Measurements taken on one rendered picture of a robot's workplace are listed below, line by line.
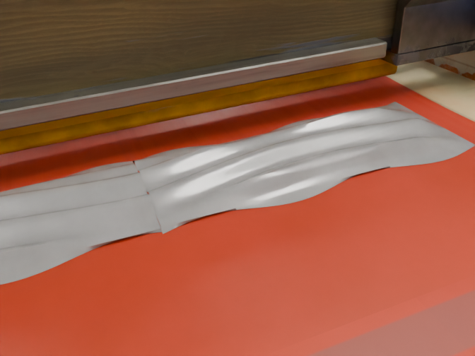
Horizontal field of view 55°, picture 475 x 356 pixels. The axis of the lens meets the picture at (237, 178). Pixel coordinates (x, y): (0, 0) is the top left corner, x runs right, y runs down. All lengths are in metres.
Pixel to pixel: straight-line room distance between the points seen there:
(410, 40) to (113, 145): 0.20
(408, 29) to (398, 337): 0.22
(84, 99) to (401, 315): 0.18
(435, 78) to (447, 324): 0.24
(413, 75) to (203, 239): 0.24
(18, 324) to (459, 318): 0.15
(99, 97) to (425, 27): 0.21
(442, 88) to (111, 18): 0.23
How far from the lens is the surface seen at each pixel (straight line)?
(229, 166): 0.24
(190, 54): 0.27
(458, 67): 0.40
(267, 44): 0.29
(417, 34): 0.34
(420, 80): 0.38
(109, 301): 0.18
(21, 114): 0.26
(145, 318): 0.17
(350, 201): 0.22
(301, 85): 0.32
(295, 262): 0.19
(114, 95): 0.26
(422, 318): 0.18
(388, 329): 0.17
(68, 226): 0.22
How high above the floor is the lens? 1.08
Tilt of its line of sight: 32 degrees down
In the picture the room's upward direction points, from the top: 3 degrees counter-clockwise
